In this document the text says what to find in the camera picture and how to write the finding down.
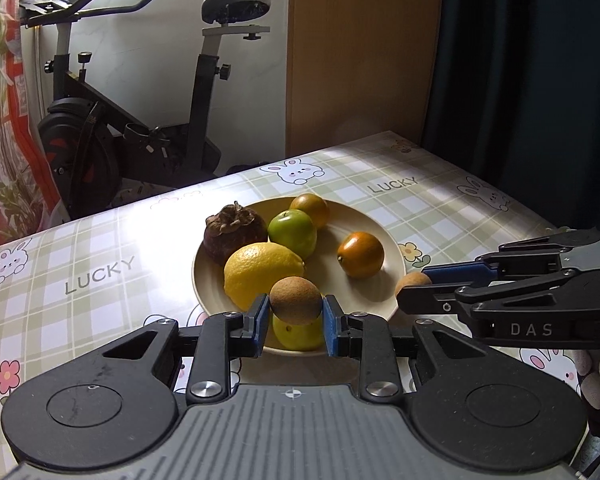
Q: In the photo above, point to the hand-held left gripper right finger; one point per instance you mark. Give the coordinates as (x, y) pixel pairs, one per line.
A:
(330, 330)

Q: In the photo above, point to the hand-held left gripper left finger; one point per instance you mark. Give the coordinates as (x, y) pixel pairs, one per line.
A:
(262, 327)

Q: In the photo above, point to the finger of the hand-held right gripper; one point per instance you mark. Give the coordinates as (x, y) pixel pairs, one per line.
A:
(460, 272)
(430, 297)

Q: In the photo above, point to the small brown round fruit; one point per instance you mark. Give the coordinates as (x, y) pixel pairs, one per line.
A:
(296, 300)
(412, 282)

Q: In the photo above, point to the round green fruit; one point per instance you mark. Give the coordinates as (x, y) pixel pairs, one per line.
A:
(292, 234)
(297, 337)

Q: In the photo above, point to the round cream plate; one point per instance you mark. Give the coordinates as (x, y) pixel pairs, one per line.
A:
(370, 300)

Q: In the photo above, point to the yellow lemon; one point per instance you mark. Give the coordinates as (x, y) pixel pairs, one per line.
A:
(257, 275)

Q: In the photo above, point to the orange green tangerine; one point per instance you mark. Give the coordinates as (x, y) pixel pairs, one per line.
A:
(312, 207)
(360, 255)

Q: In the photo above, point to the dark purple mangosteen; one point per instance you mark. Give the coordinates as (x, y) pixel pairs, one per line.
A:
(230, 237)

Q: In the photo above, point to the person's right hand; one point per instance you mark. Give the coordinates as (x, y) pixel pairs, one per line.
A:
(597, 390)

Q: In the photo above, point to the green checked tablecloth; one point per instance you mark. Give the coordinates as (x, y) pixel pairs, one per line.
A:
(105, 270)

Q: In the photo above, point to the dark blue curtain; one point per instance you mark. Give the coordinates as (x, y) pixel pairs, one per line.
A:
(530, 85)

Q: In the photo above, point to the wooden cabinet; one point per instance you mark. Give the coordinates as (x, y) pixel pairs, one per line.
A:
(360, 60)

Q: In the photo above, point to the black exercise bike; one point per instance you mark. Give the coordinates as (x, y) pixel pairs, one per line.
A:
(90, 150)

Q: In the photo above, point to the printed wall tapestry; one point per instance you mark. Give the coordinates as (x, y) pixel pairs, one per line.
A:
(5, 135)

